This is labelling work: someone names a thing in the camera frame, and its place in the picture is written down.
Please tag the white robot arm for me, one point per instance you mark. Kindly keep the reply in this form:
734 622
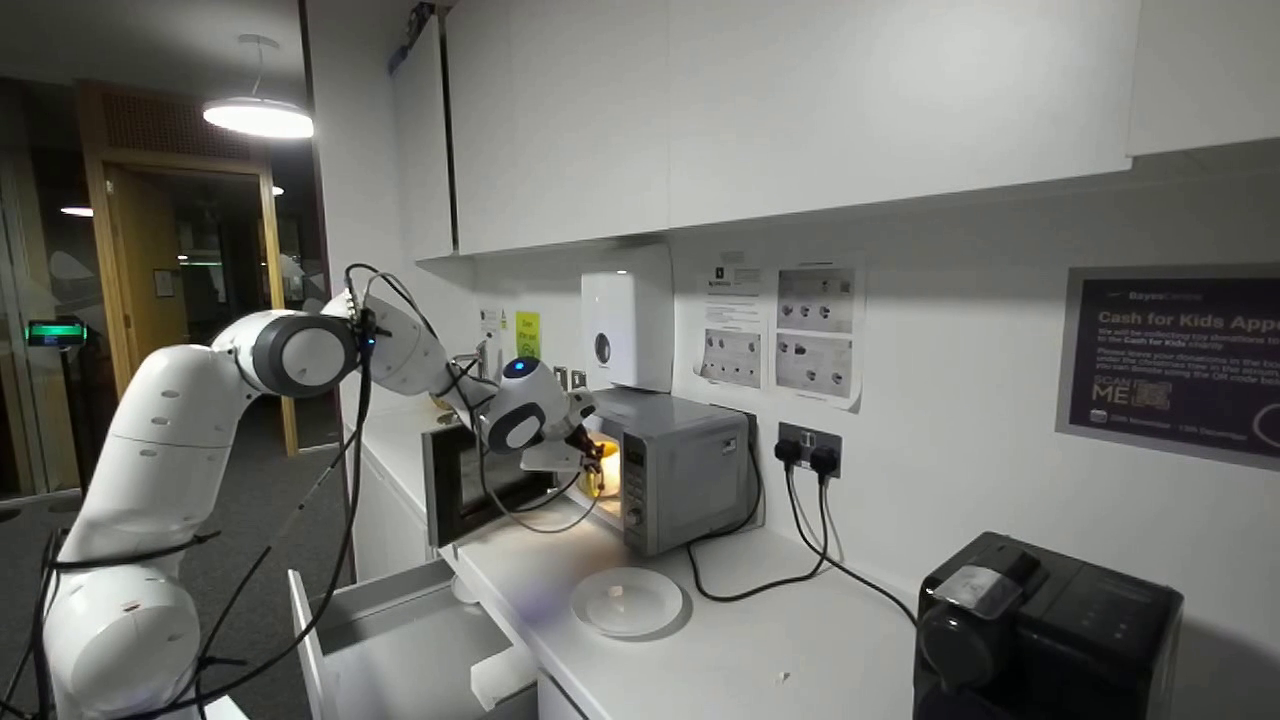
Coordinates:
172 427

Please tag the dark framed wall poster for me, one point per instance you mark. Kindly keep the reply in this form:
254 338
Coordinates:
1173 360

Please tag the black coffee machine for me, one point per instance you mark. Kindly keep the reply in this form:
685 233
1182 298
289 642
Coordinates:
1067 642

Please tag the grey microwave oven body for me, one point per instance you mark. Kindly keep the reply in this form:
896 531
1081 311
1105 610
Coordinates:
692 467

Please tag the small white wall label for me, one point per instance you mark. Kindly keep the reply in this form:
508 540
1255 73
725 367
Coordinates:
734 279

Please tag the green illuminated exit sign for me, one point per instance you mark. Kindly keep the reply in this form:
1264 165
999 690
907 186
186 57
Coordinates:
58 333

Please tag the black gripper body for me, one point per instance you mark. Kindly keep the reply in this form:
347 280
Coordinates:
562 451

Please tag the white wall dispenser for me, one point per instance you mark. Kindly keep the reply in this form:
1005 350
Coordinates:
604 325

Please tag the white double socket plate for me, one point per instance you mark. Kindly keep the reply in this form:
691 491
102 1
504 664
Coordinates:
730 356

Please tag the wooden door frame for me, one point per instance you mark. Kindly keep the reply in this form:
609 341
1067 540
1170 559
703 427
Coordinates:
102 266

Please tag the green and yellow poster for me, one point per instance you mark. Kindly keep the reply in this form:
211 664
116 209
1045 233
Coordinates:
528 333

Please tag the flat white box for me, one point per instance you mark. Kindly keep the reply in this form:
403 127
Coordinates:
501 678

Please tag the deep white upper cabinet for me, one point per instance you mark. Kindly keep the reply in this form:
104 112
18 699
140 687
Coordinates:
1204 66

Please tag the black wall socket with plugs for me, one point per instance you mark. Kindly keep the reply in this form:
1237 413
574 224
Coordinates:
810 451

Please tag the grey double socket plate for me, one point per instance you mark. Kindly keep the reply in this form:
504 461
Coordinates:
812 367
812 298

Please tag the open white drawer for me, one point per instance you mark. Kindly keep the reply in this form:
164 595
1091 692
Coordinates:
403 642

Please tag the white upper cabinet door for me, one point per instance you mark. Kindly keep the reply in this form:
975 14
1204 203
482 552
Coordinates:
985 86
705 107
482 127
544 120

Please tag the round ceiling lamp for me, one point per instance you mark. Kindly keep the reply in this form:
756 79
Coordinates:
256 118

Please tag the white wall notice label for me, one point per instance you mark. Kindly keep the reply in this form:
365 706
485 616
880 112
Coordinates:
492 325

